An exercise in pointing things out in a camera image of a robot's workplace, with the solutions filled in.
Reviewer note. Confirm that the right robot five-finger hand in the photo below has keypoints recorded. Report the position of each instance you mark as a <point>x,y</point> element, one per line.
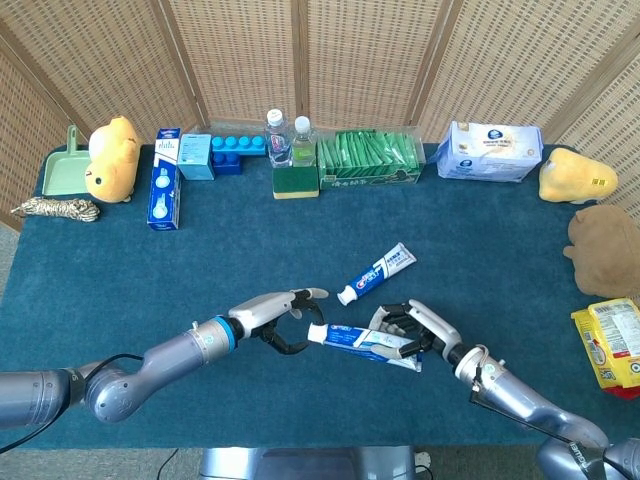
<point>435,325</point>

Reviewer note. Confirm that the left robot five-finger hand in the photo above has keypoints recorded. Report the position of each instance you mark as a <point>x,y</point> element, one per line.
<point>260,306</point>

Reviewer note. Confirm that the toothpaste tube large logo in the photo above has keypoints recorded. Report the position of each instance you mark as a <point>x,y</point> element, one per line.
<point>375,275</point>

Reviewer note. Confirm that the toothpaste tube pale blue print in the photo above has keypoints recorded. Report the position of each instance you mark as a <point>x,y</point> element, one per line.
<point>345,335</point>

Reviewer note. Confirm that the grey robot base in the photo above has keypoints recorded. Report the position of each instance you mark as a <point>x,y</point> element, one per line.
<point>300,465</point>

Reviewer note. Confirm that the blue toothpaste carton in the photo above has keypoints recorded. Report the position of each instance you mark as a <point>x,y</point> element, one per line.
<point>164,190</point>

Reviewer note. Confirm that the teal table cloth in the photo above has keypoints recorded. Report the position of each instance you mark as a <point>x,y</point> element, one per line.
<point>225,260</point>

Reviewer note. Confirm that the green yellow sponge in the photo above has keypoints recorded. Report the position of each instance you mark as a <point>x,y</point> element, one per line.
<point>295,180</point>

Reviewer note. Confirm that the white floor plug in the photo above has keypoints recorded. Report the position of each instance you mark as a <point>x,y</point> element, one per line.
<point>424,460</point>

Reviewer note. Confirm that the dark blue toy brick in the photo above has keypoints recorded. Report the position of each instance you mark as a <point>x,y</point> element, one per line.
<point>227,164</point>

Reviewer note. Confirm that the light blue long toy brick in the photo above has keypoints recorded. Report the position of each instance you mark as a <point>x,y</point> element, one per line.
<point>237,146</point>

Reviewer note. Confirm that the green drink bottle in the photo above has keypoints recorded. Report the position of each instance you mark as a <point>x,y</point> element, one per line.
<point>303,147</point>

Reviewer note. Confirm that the pale blue small carton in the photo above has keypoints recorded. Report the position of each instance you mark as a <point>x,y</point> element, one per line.
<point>195,155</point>

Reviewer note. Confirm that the clear bottle pink label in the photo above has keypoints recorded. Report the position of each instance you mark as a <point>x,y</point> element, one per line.
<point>278,142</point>

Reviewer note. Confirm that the white blue tissue pack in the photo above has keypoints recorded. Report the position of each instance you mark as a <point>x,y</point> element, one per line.
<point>485,152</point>

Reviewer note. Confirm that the yellow snack bag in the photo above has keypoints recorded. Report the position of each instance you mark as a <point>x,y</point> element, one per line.
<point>615,340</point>

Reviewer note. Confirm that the green tea bag box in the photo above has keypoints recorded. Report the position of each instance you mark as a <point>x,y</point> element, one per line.
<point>370,155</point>

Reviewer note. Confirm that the brown plush toy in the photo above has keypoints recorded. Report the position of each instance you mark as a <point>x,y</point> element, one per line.
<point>605,250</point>

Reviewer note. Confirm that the yellow plush with tag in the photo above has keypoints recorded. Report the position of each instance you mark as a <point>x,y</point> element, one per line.
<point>575,177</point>

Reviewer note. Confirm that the yellow chick plush toy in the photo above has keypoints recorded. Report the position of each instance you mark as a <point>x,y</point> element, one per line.
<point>112,165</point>

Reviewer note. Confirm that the pale green dustpan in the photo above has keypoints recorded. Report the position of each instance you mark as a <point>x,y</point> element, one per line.
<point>62,175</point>

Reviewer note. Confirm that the woven wicker folding screen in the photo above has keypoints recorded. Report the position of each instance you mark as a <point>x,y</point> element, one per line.
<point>350,60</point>

